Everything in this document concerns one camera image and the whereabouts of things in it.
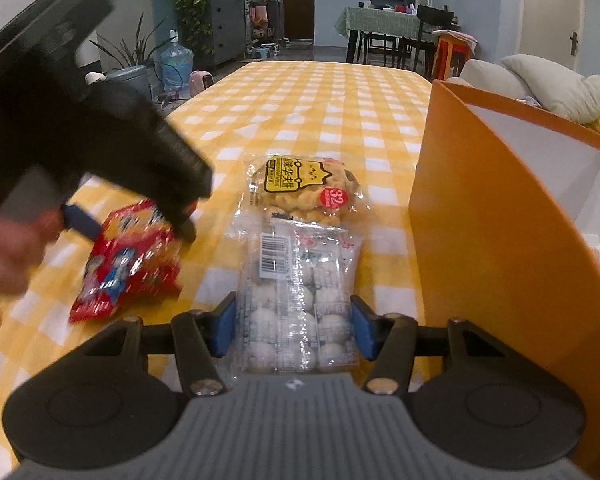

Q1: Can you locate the small pink heater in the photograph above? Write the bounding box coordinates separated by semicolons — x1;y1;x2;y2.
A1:
189;70;216;99

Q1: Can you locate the dining table with green cloth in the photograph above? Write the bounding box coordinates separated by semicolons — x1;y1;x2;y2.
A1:
336;6;461;63

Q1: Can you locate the grey-green round pot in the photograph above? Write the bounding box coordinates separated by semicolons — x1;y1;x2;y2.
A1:
107;65;153;103

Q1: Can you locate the clear packet of white balls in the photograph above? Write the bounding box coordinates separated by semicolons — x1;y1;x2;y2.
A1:
230;212;363;376

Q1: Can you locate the beige cushion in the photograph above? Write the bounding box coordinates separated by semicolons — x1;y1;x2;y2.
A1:
501;54;600;125

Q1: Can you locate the dark dining chair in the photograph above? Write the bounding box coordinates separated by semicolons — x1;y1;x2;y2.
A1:
356;30;407;67
414;4;456;72

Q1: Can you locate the bushy potted plant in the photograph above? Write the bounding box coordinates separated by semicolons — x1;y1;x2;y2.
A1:
170;0;217;57

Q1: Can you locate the brown wooden door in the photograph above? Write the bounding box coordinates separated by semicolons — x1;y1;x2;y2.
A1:
282;0;316;41

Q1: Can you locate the person's left hand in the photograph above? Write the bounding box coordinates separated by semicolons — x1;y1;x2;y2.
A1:
0;94;66;334

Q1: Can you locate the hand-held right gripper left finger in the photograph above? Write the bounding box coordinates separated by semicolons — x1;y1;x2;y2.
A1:
82;291;238;396

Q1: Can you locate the clear pastry packet yellow label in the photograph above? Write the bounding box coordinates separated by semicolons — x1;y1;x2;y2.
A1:
242;155;370;233

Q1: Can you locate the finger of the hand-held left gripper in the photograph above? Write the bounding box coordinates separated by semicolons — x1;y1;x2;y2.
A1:
61;203;105;242
169;199;197;242

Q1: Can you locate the orange cardboard box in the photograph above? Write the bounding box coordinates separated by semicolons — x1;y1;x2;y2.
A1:
408;79;600;471

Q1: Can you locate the blue water jug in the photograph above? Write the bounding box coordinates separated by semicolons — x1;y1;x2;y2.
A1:
157;42;196;97

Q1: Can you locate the yellow checked tablecloth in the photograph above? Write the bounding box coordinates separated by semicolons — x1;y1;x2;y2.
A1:
0;60;433;480

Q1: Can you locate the long-leaf green plant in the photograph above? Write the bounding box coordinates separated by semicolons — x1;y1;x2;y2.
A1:
89;10;167;73

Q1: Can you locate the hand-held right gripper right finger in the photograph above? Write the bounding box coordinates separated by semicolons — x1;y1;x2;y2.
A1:
350;294;523;395

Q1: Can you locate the white door with handle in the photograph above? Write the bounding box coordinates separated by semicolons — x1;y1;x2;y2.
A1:
522;0;587;72

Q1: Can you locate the orange stool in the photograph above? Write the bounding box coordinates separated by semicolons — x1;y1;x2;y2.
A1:
431;30;477;81

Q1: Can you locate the red cartoon snack packet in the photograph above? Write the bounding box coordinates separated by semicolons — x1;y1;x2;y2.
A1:
69;199;183;325

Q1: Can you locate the grey drawer cabinet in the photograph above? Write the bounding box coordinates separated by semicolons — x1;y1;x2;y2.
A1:
207;0;248;68

